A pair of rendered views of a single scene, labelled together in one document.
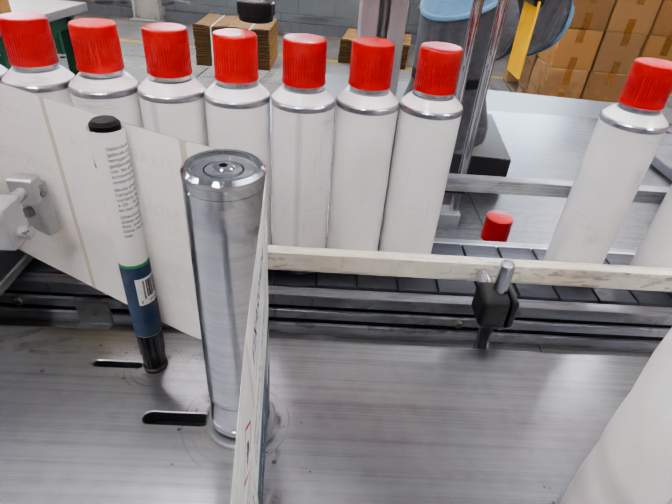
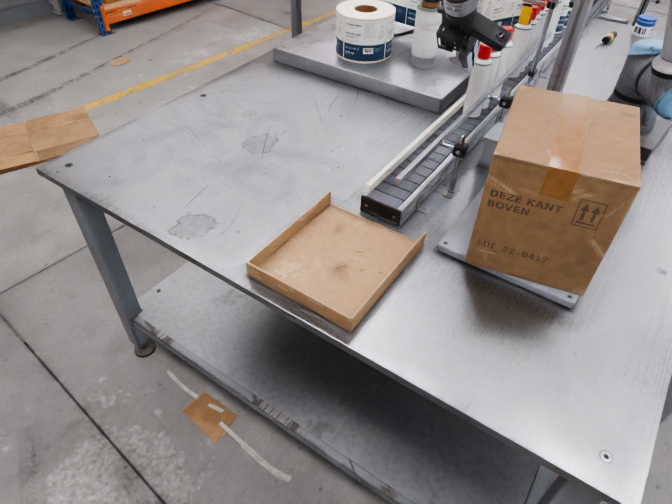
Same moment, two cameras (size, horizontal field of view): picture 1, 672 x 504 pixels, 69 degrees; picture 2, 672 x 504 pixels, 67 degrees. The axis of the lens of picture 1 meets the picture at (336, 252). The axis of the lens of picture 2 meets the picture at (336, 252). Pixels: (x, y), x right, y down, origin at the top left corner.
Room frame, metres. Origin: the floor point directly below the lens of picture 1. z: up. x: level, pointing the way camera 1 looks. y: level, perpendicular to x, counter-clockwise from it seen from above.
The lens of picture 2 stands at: (0.90, -1.71, 1.60)
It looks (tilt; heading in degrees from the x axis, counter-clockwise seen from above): 44 degrees down; 126
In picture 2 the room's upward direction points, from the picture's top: 1 degrees clockwise
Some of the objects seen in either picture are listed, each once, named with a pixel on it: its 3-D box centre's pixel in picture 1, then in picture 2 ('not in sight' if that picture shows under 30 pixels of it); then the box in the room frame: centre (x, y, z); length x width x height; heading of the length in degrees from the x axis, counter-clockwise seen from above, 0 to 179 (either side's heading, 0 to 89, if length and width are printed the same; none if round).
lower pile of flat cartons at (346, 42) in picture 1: (375, 48); not in sight; (4.93, -0.21, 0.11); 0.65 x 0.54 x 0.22; 84
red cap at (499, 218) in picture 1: (497, 227); not in sight; (0.54, -0.20, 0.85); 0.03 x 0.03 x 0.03
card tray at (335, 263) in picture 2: not in sight; (338, 253); (0.44, -1.07, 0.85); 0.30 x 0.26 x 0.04; 93
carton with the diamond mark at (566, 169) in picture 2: not in sight; (550, 186); (0.75, -0.76, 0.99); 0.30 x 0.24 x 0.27; 104
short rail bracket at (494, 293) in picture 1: (491, 318); not in sight; (0.31, -0.14, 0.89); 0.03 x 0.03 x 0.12; 3
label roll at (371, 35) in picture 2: not in sight; (364, 30); (-0.10, -0.21, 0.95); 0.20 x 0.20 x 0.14
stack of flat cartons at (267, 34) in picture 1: (238, 41); not in sight; (4.51, 1.01, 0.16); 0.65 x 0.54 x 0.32; 91
